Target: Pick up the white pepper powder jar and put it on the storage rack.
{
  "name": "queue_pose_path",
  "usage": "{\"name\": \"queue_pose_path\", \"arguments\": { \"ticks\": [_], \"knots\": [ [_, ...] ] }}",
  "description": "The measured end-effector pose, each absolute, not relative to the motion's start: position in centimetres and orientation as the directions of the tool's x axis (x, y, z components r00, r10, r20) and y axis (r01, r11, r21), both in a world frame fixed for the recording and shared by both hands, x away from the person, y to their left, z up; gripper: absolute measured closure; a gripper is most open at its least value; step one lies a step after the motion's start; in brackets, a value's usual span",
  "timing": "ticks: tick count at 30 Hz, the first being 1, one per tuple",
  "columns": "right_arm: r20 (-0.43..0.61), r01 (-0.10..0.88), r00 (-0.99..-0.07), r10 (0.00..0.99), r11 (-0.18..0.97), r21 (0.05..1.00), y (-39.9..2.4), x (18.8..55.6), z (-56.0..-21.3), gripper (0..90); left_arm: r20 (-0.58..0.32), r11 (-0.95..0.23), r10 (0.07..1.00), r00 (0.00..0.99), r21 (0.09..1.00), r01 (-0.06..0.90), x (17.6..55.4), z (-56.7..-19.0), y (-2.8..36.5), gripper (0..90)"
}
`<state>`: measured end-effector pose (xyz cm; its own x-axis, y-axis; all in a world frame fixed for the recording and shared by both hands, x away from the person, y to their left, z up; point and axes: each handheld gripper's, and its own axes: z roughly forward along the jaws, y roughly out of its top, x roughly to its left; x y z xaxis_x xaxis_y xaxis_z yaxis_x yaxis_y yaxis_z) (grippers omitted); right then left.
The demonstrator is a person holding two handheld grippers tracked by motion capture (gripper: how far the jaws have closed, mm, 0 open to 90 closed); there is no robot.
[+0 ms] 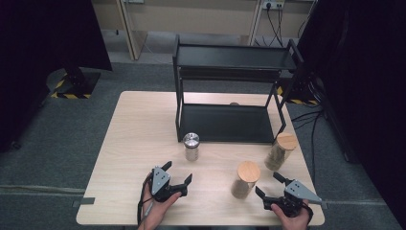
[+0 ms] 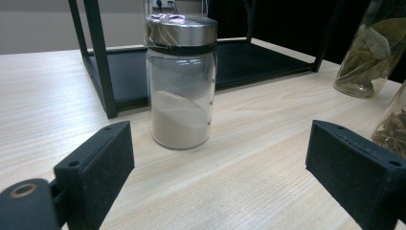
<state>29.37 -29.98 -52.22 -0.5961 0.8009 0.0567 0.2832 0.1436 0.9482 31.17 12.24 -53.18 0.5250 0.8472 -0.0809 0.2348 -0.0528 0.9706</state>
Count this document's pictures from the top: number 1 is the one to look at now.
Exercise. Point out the person's left hand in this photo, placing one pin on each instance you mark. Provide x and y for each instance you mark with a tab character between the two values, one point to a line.
159	211

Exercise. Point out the brown spice jar wooden lid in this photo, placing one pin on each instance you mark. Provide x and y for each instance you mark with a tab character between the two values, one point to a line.
247	174

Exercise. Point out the black stand base striped tape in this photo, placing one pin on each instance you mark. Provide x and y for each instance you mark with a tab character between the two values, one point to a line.
303	89
75	84

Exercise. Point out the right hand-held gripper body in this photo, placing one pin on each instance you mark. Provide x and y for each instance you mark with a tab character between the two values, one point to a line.
300	191

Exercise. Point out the person's right hand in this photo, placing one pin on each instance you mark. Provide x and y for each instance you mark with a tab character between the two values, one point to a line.
292	222

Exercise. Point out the white power socket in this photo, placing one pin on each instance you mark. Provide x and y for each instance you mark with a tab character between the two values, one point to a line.
273	4

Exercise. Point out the grey tape piece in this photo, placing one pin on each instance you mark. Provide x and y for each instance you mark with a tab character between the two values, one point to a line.
84	201
324	205

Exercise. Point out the glass jar with metal lid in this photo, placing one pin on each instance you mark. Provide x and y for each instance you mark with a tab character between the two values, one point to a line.
191	145

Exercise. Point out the green herb jar wooden lid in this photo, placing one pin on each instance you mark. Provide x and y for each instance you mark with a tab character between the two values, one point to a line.
282	150

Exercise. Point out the black curtain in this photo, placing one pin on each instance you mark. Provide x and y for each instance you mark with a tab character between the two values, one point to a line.
38	48
367	80

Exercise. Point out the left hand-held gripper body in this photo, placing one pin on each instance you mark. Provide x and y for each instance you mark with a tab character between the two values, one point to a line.
159	180

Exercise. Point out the black metal shelf rack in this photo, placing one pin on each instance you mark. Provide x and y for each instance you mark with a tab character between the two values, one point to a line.
223	123

